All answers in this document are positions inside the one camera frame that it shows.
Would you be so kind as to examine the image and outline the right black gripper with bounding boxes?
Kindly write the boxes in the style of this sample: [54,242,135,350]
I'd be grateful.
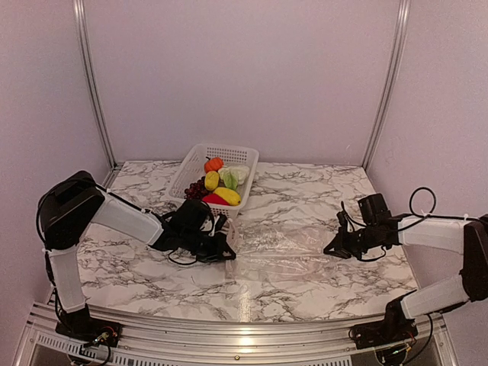
[324,224,384,259]

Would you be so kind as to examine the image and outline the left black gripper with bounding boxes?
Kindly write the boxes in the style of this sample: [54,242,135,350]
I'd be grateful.
[181,228,236,263]

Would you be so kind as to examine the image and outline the clear zip top bag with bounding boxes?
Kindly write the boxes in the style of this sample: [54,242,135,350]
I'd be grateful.
[225,224,340,282]

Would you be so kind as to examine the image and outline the fake red pepper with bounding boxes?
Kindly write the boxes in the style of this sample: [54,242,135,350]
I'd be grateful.
[202,193,229,206]

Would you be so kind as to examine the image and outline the fake purple grapes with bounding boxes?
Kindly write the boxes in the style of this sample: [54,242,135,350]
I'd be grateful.
[184,176,209,201]

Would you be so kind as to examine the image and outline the fake white cauliflower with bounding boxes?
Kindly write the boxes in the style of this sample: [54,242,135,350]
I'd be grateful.
[217,165,250,191]

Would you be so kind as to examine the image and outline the fake orange tomato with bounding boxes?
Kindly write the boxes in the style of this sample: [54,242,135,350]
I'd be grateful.
[204,157,224,173]

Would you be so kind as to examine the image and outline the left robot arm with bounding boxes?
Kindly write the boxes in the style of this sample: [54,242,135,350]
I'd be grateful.
[35,171,236,339]

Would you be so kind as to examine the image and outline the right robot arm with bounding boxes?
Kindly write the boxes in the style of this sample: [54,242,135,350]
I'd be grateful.
[323,194,487,342]

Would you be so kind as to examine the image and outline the white plastic basket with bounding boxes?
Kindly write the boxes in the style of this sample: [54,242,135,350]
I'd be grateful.
[166,143,259,219]

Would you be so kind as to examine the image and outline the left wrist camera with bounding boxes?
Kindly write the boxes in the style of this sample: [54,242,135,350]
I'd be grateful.
[209,213,228,236]

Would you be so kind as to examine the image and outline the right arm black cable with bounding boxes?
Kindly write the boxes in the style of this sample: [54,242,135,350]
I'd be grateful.
[341,186,488,262]

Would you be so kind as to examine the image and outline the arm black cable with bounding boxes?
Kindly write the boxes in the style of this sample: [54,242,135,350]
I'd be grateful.
[341,186,488,262]
[36,178,214,268]

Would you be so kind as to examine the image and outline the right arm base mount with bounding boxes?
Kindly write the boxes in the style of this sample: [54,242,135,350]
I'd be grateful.
[348,296,419,349]

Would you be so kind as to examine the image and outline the aluminium front rail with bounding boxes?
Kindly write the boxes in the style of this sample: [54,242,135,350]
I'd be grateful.
[22,300,458,366]

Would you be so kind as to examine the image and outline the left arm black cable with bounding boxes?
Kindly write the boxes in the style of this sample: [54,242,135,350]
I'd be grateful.
[36,178,214,268]

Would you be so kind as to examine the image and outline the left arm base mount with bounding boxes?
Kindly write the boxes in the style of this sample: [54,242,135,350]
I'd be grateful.
[55,303,122,347]

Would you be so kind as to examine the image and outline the right aluminium frame post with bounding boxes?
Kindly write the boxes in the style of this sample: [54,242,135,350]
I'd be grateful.
[361,0,411,172]

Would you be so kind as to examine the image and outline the aluminium frame post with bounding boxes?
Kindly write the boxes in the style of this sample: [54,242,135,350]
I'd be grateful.
[73,0,118,171]
[361,0,411,172]

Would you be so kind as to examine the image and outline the left aluminium frame post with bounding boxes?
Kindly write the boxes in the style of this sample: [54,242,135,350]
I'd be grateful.
[73,0,118,171]

